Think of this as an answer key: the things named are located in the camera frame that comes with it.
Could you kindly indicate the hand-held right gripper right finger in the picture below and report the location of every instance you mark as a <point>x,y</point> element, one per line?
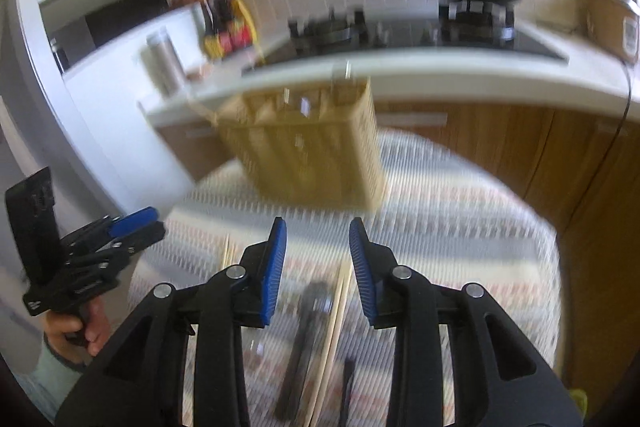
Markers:
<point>361,274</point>

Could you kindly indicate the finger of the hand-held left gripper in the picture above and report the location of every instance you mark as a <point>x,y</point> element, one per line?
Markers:
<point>134,221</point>
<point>147,237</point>

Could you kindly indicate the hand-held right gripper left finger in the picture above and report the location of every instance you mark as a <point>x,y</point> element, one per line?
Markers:
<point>272,274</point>

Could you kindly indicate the black spoon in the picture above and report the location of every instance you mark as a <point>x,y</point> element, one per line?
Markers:
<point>305,332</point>

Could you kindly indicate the wooden chopstick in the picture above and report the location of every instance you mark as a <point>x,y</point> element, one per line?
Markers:
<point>336,337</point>
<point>327,337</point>
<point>228,252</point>

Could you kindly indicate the beige plastic utensil basket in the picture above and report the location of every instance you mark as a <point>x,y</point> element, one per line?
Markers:
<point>305,147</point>

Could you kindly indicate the person's left forearm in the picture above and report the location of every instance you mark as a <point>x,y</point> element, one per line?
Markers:
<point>42,379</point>

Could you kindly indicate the person's left hand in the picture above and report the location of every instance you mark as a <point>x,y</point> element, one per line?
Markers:
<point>75,329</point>

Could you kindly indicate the striped tablecloth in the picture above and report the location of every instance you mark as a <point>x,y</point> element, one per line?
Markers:
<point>450,232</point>

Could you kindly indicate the stainless steel canister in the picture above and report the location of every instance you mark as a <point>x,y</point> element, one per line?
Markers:
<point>164,62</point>

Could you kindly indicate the black microwave oven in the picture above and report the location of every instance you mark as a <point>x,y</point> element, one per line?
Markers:
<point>125,14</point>

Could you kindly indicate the dark sauce bottle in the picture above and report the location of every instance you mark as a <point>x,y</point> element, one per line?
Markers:
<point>211,27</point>

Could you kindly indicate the red label sauce bottle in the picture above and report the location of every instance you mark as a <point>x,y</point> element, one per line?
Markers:
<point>234,27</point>

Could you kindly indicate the yellow bottle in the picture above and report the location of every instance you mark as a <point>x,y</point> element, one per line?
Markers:
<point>247,14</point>

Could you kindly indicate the wooden kitchen cabinet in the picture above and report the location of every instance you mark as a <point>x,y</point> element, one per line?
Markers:
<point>575,167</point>

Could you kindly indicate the black gas stove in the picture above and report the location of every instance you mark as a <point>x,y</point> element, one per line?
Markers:
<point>400,37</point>

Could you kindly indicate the rice cooker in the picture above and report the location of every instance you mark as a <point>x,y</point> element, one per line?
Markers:
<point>617,19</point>

